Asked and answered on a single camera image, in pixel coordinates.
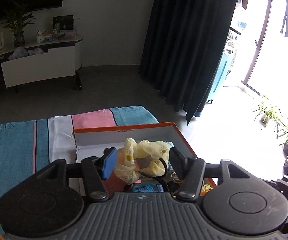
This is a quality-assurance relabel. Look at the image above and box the blue pink packet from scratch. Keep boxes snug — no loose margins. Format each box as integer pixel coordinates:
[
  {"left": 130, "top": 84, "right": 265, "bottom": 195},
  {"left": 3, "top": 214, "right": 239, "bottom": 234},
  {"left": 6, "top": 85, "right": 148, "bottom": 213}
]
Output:
[{"left": 132, "top": 183, "right": 164, "bottom": 193}]

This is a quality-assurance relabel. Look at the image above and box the orange white cardboard box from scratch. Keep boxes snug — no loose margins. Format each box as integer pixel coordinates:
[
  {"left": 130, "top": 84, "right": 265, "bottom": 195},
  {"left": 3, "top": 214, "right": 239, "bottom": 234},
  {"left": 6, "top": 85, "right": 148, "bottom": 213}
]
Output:
[{"left": 72, "top": 121, "right": 218, "bottom": 198}]

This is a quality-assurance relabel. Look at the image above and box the balcony green plant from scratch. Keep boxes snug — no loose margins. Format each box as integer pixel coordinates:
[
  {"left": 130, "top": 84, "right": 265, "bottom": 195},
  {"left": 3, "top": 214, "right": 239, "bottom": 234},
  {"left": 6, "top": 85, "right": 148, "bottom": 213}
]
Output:
[{"left": 252, "top": 95, "right": 288, "bottom": 141}]

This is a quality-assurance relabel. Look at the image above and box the striped blue table cloth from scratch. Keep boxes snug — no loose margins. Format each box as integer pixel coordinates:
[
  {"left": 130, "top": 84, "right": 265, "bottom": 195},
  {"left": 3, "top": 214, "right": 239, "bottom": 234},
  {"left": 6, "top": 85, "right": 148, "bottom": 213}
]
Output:
[{"left": 0, "top": 106, "right": 158, "bottom": 234}]

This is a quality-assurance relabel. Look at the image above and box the white drawer tv cabinet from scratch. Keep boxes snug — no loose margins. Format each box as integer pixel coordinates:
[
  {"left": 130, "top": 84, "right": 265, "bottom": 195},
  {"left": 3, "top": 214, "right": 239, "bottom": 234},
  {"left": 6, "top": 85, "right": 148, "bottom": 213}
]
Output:
[{"left": 0, "top": 35, "right": 83, "bottom": 88}]

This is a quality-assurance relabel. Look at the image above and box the grey cloth in drawer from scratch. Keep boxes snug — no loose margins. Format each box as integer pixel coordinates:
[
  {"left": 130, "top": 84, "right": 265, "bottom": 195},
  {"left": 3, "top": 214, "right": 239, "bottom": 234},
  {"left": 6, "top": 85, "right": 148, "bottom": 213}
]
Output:
[{"left": 8, "top": 47, "right": 45, "bottom": 61}]

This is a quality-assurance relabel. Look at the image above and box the white cat figurine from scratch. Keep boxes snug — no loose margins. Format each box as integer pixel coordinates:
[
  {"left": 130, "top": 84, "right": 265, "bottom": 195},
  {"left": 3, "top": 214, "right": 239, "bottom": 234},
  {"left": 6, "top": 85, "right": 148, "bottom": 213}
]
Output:
[{"left": 36, "top": 30, "right": 45, "bottom": 43}]

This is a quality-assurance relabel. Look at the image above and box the dark blue curtain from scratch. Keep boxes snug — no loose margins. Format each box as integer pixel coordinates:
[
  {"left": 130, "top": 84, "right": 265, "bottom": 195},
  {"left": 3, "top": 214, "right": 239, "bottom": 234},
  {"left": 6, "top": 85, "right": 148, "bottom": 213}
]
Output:
[{"left": 139, "top": 0, "right": 237, "bottom": 121}]

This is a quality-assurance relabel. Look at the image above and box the black green box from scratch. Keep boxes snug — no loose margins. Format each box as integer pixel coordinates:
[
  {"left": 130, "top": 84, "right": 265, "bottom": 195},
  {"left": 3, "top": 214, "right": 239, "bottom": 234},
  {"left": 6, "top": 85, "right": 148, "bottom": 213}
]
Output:
[{"left": 53, "top": 15, "right": 74, "bottom": 33}]

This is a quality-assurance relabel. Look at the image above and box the potted plant glass vase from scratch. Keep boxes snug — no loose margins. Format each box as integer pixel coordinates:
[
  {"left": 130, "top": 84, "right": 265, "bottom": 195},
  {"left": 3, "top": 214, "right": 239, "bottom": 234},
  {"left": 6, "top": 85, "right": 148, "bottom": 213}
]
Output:
[{"left": 3, "top": 12, "right": 35, "bottom": 48}]

